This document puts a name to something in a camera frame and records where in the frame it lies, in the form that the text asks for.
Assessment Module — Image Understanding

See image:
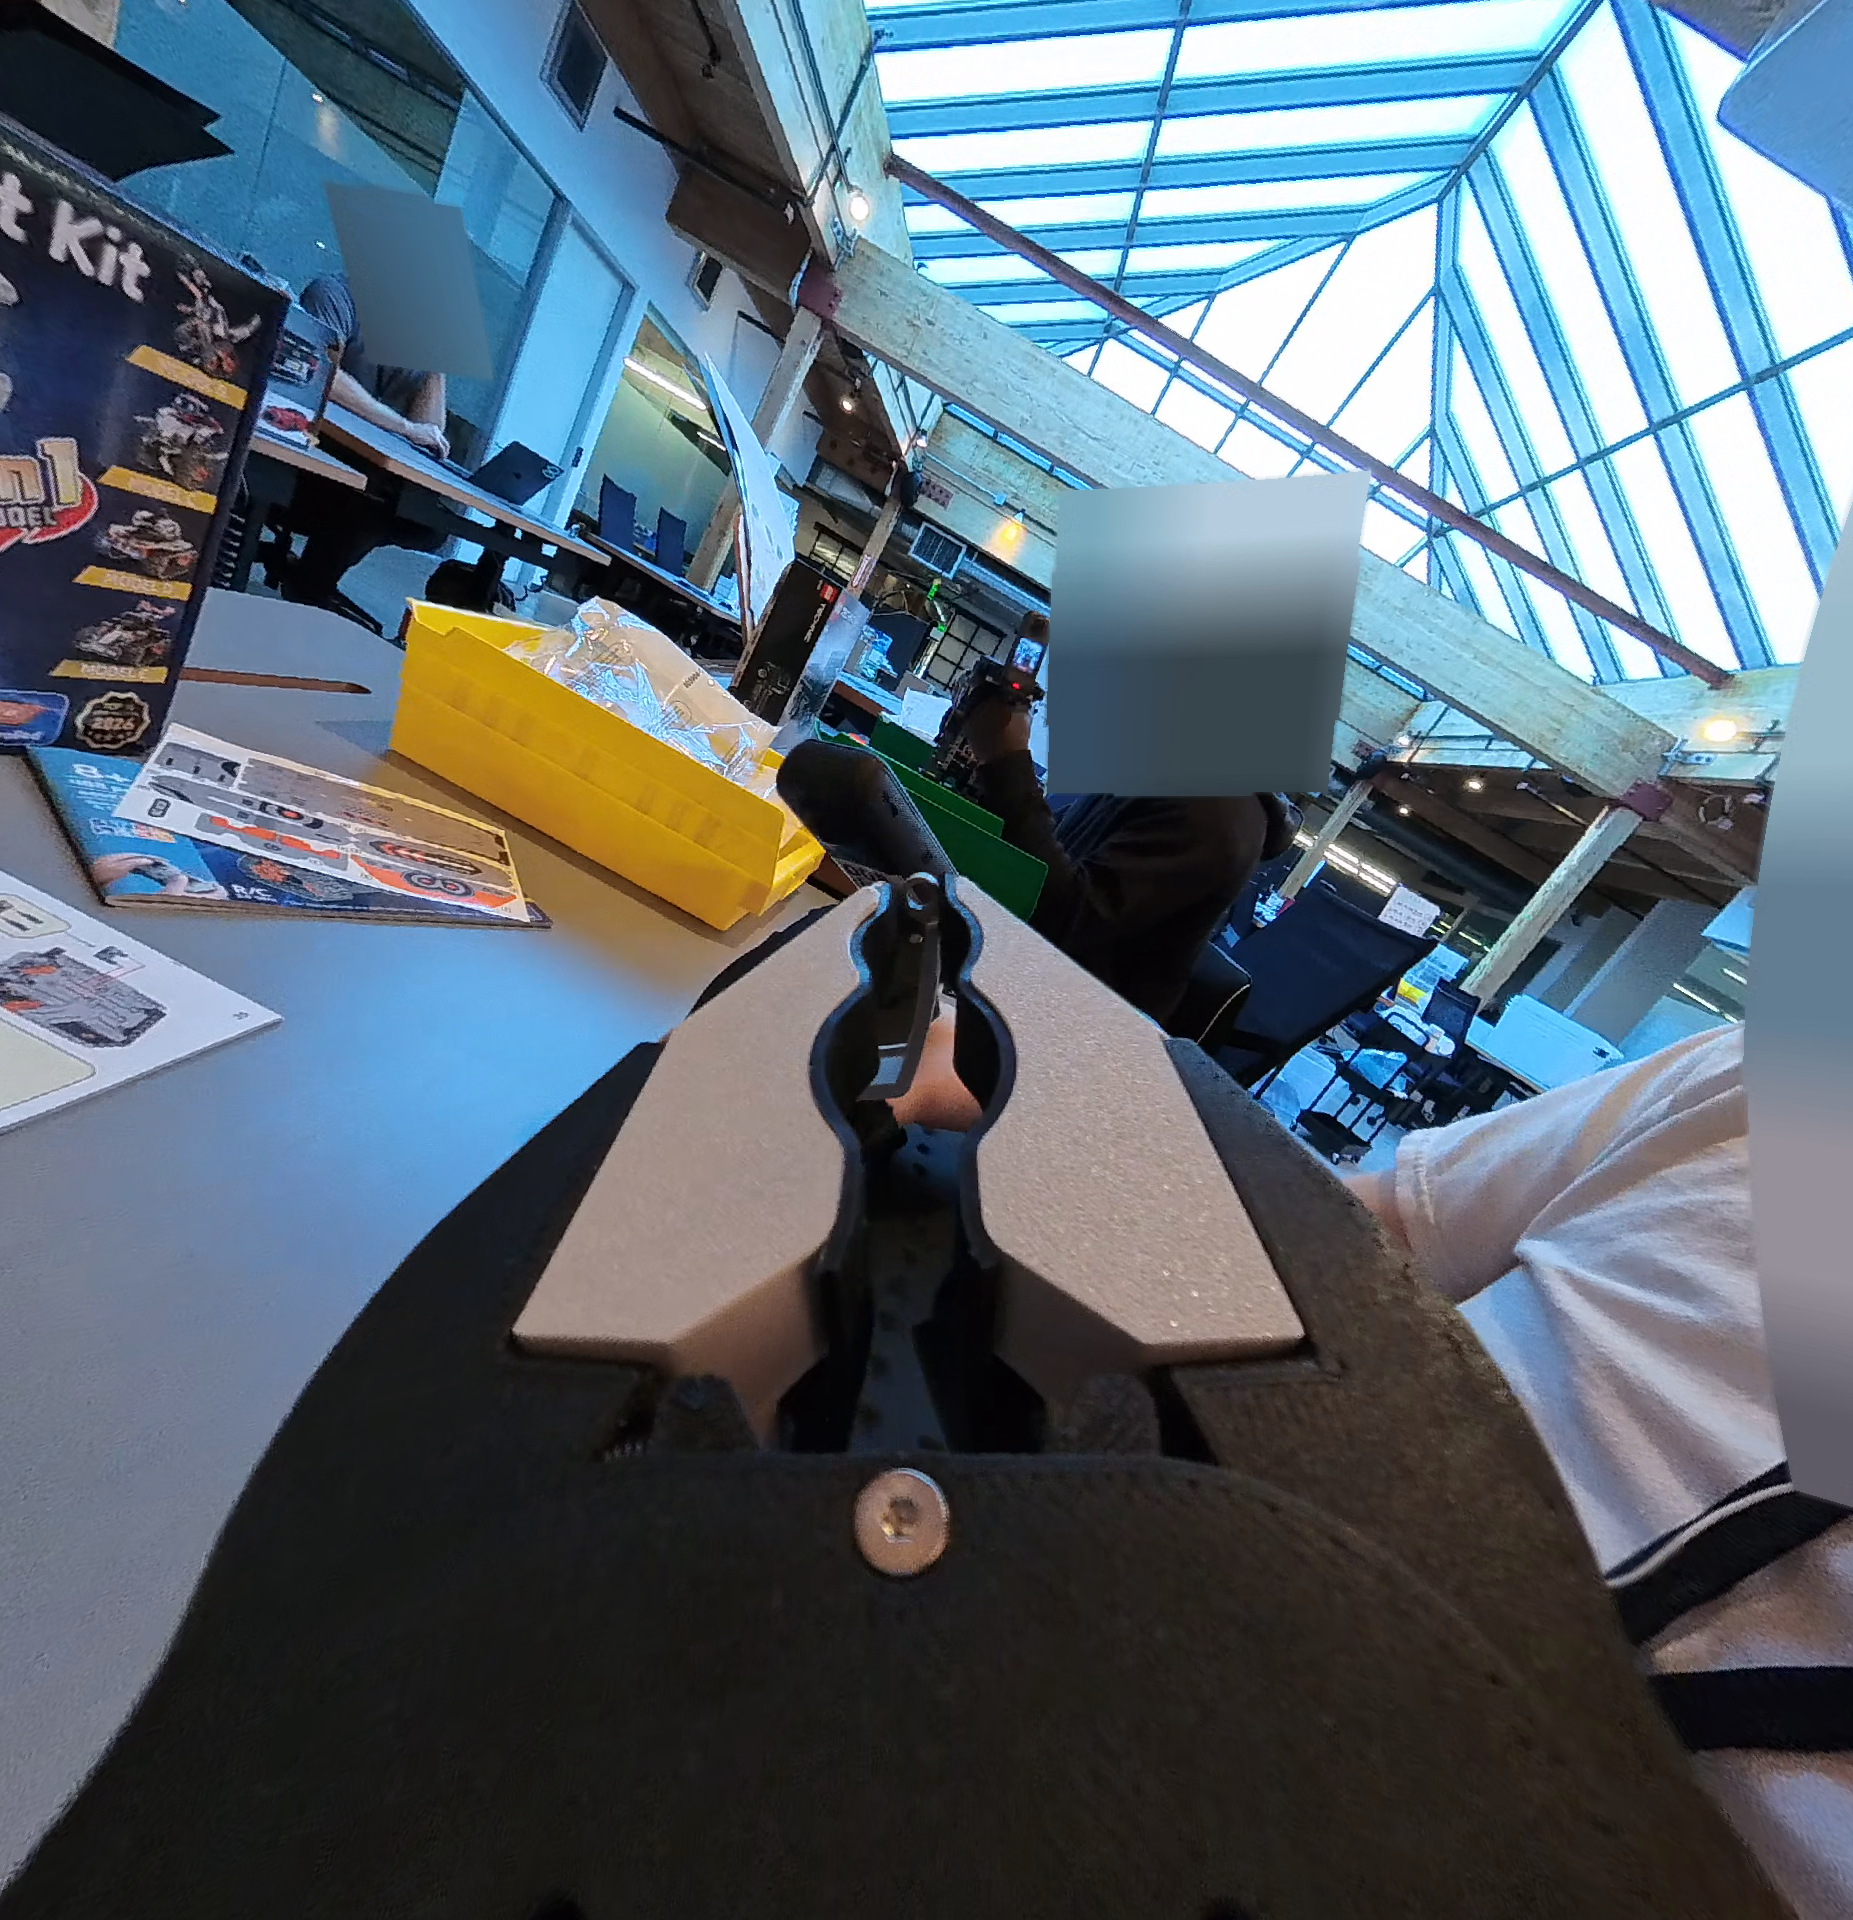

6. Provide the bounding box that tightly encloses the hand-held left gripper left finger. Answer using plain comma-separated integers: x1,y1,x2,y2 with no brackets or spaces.
512,884,912,1450

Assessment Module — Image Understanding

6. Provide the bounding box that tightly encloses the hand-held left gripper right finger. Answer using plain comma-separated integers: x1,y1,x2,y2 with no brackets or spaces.
942,875,1309,1446

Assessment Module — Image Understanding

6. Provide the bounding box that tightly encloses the grey curved building piece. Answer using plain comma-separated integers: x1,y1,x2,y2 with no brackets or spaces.
857,875,954,1108

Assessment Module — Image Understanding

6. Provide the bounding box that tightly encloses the grey desk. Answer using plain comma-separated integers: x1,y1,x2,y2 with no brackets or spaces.
0,585,867,1870

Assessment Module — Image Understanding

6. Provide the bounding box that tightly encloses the background office desk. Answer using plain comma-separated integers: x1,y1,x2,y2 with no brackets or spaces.
247,407,614,571

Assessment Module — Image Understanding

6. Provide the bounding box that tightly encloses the black office chair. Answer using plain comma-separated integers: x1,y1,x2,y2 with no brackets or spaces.
1167,884,1441,1089

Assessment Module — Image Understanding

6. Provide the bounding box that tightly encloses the green bin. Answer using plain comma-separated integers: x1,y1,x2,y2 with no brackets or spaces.
818,717,1052,921

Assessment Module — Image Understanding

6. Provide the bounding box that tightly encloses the black perforated chair armrest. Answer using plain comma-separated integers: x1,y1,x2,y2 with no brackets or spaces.
777,740,962,889

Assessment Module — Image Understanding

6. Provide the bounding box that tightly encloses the yellow bin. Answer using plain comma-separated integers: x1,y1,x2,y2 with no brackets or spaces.
389,601,828,933

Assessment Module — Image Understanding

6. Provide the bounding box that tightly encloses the clear plastic bag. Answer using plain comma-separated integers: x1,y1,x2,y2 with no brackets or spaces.
503,597,782,785

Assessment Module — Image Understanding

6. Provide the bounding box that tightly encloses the black carton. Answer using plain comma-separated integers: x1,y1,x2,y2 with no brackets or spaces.
729,559,857,728

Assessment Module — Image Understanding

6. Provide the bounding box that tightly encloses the white instruction booklet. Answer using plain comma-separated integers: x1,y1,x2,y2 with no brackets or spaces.
0,849,284,1152

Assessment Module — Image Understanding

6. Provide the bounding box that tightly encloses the blue booklet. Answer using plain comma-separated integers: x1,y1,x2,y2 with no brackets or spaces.
26,747,553,929

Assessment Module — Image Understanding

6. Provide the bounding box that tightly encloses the white board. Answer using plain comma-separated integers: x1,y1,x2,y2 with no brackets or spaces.
694,352,803,632

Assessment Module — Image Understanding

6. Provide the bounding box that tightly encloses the black laptop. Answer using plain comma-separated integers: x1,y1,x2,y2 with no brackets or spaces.
467,440,568,513

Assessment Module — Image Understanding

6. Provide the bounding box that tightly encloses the blue robot kit box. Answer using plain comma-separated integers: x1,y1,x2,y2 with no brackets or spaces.
0,92,293,757

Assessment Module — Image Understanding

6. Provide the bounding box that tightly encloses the black chest strap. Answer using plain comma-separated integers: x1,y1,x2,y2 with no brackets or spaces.
1608,1493,1853,1754

